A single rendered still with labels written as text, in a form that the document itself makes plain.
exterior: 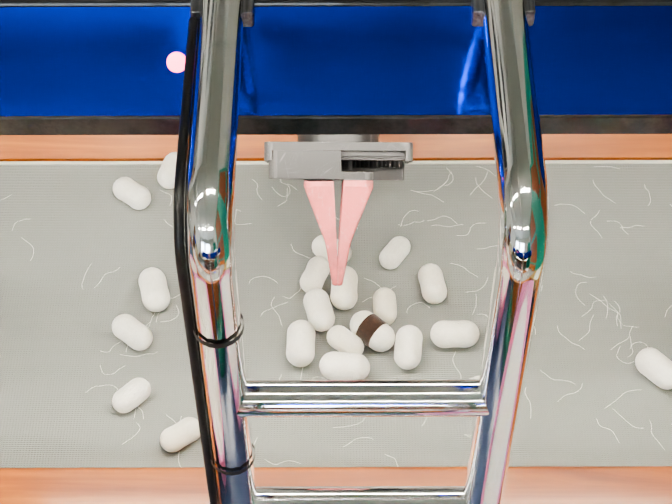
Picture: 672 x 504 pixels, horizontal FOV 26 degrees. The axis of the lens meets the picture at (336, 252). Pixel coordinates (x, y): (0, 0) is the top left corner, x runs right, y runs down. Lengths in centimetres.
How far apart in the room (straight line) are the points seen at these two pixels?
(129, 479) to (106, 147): 32
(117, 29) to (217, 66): 8
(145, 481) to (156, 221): 25
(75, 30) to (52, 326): 37
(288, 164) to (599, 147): 33
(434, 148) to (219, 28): 47
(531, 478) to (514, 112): 36
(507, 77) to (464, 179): 46
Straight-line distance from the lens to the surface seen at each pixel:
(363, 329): 108
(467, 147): 121
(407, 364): 107
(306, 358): 107
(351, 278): 110
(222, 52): 75
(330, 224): 100
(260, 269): 114
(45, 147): 123
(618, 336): 112
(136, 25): 80
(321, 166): 99
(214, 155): 70
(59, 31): 81
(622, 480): 102
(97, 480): 102
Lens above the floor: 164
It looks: 52 degrees down
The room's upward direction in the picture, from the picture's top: straight up
